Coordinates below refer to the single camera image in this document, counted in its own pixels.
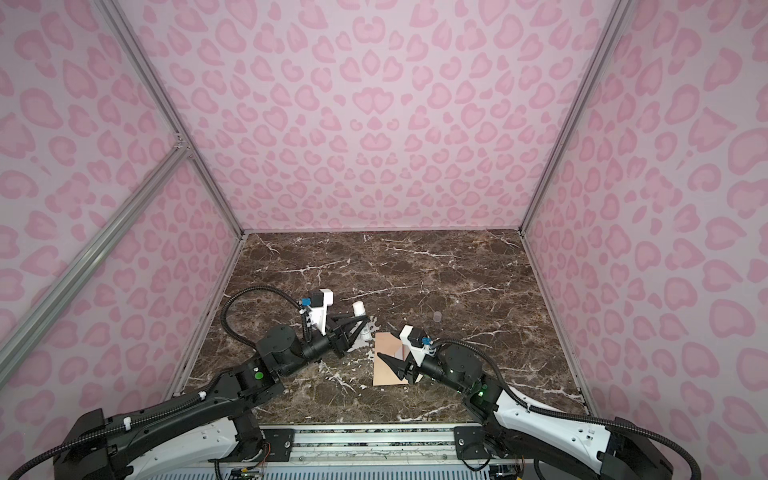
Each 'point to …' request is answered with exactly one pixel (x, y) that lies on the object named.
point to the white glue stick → (359, 309)
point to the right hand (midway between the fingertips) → (388, 343)
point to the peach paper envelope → (387, 344)
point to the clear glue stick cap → (437, 316)
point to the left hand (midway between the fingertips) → (366, 314)
